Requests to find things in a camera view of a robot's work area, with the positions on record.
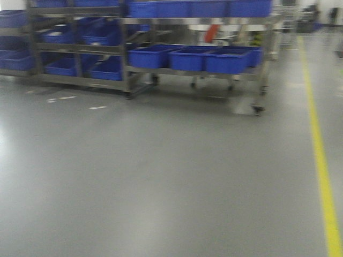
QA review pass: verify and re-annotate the blue bin on cart middle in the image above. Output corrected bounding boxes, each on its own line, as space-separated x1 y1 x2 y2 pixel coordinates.
168 46 218 71

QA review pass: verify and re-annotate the blue bin on cart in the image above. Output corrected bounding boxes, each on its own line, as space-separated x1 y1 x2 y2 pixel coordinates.
168 46 218 71
128 44 185 69
205 47 263 74

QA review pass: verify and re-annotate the blue bin on cart left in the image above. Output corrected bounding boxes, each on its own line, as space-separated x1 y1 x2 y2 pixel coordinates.
128 44 185 69

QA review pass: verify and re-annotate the blue bin on cart right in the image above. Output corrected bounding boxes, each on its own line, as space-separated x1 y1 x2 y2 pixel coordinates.
205 47 263 74

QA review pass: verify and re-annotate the steel cart with bins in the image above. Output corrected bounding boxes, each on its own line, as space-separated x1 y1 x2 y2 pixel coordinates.
123 13 284 116

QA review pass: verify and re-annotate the steel rack with bins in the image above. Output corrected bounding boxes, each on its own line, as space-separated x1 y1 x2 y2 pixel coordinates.
26 1 135 99

